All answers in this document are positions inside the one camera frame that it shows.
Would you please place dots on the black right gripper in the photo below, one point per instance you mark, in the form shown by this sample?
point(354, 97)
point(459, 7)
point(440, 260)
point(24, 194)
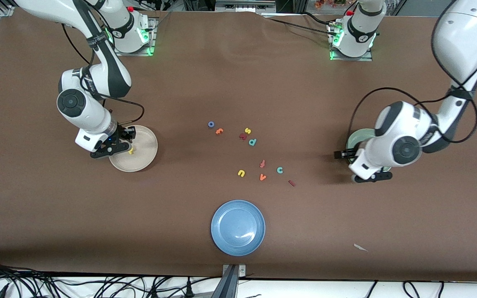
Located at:
point(123, 133)

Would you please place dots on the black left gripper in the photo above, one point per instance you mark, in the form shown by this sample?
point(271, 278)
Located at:
point(345, 154)

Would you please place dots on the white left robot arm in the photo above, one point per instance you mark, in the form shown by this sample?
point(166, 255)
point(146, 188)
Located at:
point(381, 153)

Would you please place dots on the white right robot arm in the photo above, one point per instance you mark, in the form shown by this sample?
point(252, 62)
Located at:
point(87, 109)

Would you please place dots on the beige brown plate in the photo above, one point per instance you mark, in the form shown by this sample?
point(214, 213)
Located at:
point(145, 153)

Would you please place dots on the green plate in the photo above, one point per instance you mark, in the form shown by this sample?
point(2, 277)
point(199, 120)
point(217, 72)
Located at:
point(362, 136)

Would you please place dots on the brown table cover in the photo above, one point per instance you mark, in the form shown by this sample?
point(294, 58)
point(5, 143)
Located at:
point(288, 103)

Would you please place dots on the teal letter p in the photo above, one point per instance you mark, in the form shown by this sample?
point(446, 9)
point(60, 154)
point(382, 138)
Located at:
point(251, 142)

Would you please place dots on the white paper scrap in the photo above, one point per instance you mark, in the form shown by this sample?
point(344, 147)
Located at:
point(359, 247)

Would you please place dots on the dark red letter n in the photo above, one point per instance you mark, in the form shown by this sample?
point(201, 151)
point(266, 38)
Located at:
point(243, 136)

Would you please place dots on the blue plate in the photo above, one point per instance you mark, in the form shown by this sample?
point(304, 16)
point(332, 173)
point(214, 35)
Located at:
point(238, 227)

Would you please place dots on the orange flowers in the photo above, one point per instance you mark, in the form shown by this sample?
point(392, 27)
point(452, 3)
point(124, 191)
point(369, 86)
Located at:
point(325, 4)

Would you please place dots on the white power strip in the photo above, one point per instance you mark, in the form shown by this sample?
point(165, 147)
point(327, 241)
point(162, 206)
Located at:
point(244, 6)

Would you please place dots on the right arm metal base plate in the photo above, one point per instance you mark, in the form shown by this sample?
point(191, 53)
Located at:
point(131, 54)

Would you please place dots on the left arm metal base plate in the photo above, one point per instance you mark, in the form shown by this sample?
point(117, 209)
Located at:
point(346, 59)

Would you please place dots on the silver metal bracket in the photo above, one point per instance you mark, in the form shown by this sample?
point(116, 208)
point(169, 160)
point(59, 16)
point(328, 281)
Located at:
point(242, 271)

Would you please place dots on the grey mount post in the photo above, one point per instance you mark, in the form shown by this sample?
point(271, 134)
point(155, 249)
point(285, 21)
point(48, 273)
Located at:
point(227, 285)

